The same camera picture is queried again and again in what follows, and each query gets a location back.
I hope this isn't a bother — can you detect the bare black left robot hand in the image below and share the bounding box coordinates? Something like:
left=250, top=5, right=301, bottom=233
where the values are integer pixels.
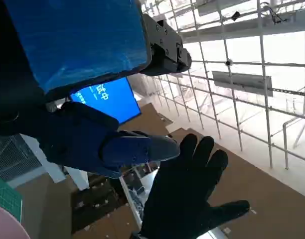
left=0, top=0, right=192, bottom=180

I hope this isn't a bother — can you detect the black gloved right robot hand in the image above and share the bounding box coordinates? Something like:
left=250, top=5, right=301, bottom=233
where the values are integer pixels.
left=139, top=133, right=250, bottom=239

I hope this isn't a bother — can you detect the pink bowl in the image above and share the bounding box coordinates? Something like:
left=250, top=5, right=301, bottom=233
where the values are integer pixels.
left=0, top=204, right=31, bottom=239

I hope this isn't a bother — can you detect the blue monitor screen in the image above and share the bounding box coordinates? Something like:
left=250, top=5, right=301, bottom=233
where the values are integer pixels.
left=69, top=76, right=143, bottom=125

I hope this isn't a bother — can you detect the grey metal plate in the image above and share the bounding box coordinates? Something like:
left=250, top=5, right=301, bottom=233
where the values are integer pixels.
left=212, top=71, right=273, bottom=97

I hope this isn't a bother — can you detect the white cabinet with wide grille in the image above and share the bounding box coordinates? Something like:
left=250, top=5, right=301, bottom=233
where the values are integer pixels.
left=0, top=133, right=66, bottom=189

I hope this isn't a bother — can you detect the green cutting mat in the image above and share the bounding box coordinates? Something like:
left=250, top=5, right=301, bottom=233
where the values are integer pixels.
left=0, top=174, right=23, bottom=225

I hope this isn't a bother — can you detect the white wire grid rack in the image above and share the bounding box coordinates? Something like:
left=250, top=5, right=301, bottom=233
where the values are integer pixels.
left=140, top=0, right=305, bottom=170

